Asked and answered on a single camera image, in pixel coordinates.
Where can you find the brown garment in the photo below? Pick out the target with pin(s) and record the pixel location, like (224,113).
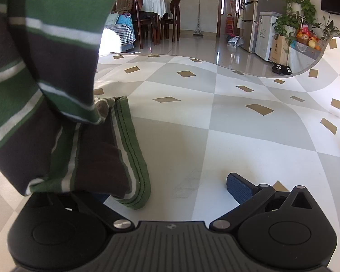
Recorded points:
(126,2)

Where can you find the crumpled plastic bag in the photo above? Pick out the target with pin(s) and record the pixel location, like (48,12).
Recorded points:
(234,41)

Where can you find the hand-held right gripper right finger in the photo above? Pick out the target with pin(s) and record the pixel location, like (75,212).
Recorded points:
(240,188)

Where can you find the fruit basket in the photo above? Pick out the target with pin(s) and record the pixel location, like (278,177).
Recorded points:
(307,38)

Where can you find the floor mop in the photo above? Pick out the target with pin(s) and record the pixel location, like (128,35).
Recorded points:
(199,25)

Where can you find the silver refrigerator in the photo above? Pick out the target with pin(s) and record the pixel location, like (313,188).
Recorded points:
(252,2)

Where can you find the black slipper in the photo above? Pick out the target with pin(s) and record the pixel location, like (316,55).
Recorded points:
(287,70)
(277,68)

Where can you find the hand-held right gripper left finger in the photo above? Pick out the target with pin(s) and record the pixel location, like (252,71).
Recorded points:
(107,214)

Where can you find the small potted plant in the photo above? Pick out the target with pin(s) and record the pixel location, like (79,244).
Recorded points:
(330,29)

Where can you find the blue cloth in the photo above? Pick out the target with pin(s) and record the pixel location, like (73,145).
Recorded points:
(124,19)

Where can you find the leafy climbing potted plant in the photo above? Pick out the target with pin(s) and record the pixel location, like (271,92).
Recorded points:
(297,8)

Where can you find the dining table with white cloth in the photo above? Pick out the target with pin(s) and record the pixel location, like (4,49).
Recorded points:
(154,5)

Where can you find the dark wooden dining chair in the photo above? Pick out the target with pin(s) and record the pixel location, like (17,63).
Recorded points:
(138,25)
(171,17)

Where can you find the grey covered side table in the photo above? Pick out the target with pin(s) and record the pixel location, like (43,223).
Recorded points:
(301,58)

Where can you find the cardboard box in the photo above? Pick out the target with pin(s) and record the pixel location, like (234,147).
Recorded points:
(280,49)

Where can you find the green brown striped t-shirt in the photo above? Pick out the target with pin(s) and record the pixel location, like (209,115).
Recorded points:
(45,76)

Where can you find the white chest freezer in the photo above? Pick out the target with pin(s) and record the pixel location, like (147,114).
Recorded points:
(267,34)

